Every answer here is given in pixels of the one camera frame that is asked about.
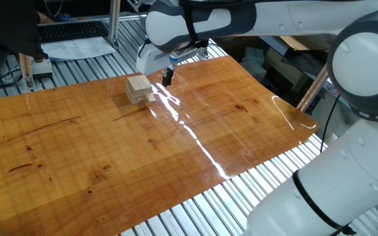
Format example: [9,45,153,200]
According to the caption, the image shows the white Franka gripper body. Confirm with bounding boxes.
[135,41,173,76]

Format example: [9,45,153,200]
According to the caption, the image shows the silver metal clamp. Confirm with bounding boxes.
[125,0,144,12]

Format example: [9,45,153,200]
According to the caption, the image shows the white printed paper sheets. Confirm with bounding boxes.
[40,35,116,62]

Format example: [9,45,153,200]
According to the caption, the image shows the black computer keyboard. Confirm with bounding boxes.
[37,20,110,45]

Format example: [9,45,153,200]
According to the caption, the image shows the glossy wood-grain mat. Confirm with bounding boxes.
[0,54,320,236]

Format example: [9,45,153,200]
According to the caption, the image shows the grey box with black knob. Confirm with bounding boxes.
[30,55,54,79]

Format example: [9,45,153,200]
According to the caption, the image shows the flat brown cardboard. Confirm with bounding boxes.
[279,34,331,52]

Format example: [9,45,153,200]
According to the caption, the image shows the person in black clothing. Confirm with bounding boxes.
[0,0,50,83]

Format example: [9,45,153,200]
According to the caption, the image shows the silver corner bracket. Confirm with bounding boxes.
[196,45,210,60]

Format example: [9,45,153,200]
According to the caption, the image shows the aluminium profile post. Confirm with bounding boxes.
[107,0,122,50]

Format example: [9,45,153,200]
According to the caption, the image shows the wooden slat with metal bracket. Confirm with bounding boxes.
[18,52,34,91]

